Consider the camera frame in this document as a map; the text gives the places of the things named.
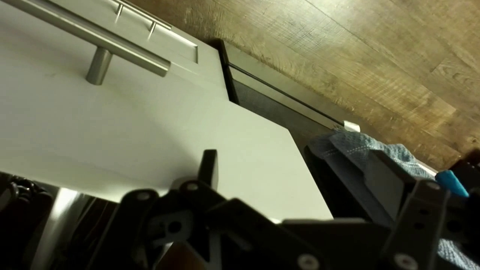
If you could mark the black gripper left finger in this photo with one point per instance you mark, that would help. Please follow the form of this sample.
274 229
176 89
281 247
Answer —
226 226

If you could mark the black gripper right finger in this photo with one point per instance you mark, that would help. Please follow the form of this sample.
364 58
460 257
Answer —
415 226

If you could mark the white drawer with cutlery organizer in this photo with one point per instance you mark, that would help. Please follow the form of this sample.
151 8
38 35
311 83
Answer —
151 140

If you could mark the blue towel with white stripe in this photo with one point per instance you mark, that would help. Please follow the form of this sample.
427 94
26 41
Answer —
452 184

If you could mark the grey-blue towel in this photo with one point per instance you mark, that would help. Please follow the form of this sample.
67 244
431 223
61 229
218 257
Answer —
361 148

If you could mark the stainless steel black stove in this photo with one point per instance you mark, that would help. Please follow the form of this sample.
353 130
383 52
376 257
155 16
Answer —
271 107

